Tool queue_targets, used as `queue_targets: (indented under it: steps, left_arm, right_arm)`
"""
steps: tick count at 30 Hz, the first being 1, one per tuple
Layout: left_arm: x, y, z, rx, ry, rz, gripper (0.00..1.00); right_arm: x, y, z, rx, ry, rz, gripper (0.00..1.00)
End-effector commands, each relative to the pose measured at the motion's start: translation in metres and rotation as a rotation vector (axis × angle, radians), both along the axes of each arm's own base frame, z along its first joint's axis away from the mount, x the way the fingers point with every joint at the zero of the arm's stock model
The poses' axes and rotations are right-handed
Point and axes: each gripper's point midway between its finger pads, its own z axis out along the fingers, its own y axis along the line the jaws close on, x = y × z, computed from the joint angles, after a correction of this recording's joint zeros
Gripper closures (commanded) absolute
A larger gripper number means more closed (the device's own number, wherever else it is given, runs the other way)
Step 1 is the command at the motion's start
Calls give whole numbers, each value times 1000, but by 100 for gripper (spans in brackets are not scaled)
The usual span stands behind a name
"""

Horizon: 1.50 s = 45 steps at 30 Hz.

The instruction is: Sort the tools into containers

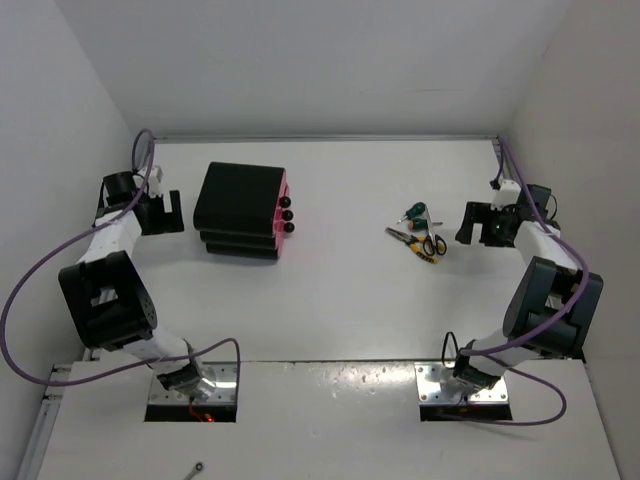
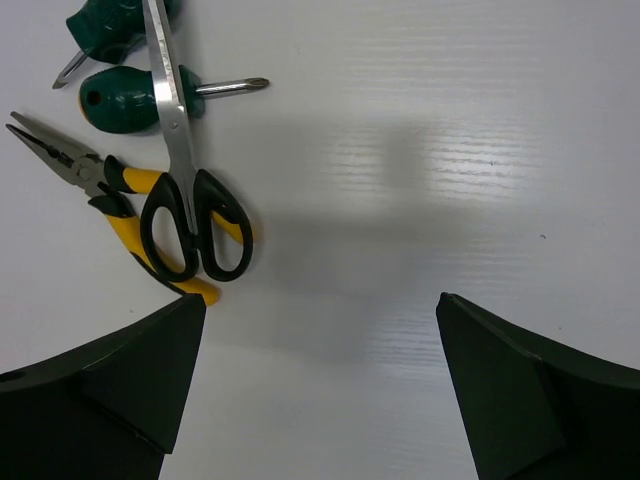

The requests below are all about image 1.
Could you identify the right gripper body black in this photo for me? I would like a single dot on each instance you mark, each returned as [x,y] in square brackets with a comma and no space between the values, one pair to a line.
[495,216]

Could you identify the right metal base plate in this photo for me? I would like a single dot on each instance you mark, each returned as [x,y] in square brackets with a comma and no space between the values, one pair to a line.
[437,388]

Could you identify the black drawer cabinet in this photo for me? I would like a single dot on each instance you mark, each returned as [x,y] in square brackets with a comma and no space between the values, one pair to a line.
[234,210]

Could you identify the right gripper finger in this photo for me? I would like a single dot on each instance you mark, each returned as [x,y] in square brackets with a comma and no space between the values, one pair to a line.
[492,234]
[475,213]

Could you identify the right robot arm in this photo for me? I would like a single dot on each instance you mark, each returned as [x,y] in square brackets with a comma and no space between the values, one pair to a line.
[553,306]

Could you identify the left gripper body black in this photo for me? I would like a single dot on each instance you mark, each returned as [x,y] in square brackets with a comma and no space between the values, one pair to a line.
[154,225]

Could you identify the orange green screwdriver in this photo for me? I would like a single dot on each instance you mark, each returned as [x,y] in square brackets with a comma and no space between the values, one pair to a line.
[422,224]

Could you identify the black yellow scissors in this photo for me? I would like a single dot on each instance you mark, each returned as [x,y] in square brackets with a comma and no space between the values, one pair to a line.
[433,244]

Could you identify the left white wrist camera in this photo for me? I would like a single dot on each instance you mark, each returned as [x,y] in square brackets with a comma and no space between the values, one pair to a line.
[154,176]

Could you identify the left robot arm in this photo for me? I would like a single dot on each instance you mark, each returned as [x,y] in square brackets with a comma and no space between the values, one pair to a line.
[107,299]

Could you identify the metal base plate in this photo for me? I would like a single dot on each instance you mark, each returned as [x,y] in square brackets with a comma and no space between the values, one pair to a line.
[437,388]
[217,389]

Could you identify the yellow black pliers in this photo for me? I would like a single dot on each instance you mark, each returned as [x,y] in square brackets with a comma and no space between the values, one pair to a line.
[413,243]

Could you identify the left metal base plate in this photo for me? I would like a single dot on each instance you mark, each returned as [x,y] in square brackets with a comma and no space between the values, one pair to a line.
[217,389]

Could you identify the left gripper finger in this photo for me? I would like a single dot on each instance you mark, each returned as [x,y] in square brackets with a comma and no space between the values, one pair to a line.
[173,218]
[155,204]

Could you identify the small metal wrench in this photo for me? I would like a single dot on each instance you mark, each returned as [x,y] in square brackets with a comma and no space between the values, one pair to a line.
[197,469]

